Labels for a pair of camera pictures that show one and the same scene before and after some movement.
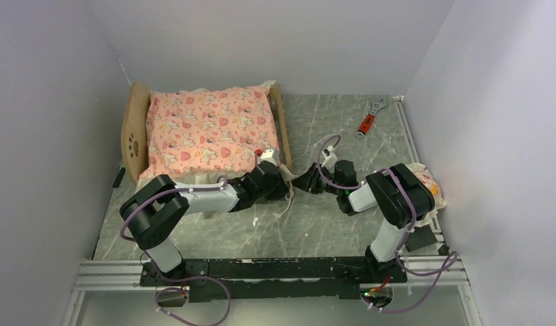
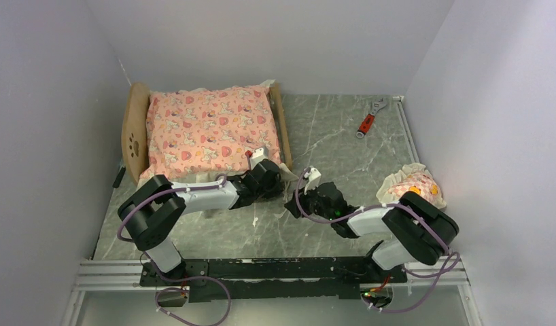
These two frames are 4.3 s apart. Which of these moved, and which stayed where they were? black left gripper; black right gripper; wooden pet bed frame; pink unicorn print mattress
Moved: black right gripper
Stayed: pink unicorn print mattress; black left gripper; wooden pet bed frame
